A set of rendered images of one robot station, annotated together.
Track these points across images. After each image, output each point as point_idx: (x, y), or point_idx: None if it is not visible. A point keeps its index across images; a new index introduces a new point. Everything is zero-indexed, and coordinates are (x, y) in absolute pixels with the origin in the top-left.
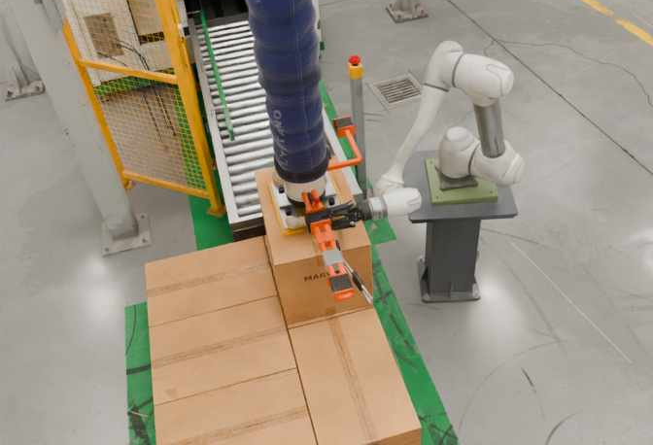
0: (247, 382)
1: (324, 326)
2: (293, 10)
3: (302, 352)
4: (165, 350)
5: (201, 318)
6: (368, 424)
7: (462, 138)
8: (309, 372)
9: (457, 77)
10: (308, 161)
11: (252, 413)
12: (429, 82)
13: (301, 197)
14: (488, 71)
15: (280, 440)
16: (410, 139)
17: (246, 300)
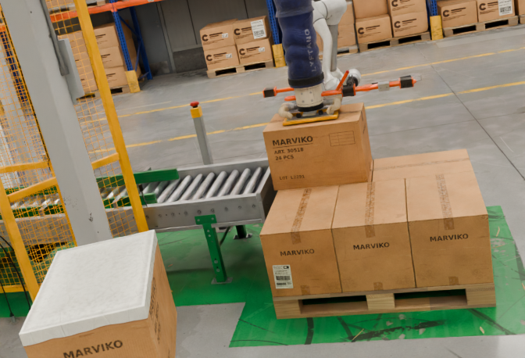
0: (407, 191)
1: (378, 171)
2: None
3: (394, 177)
4: (358, 220)
5: (338, 209)
6: (457, 159)
7: None
8: (411, 174)
9: (328, 8)
10: (321, 64)
11: (432, 189)
12: (319, 16)
13: (321, 98)
14: None
15: (457, 180)
16: (329, 50)
17: (335, 195)
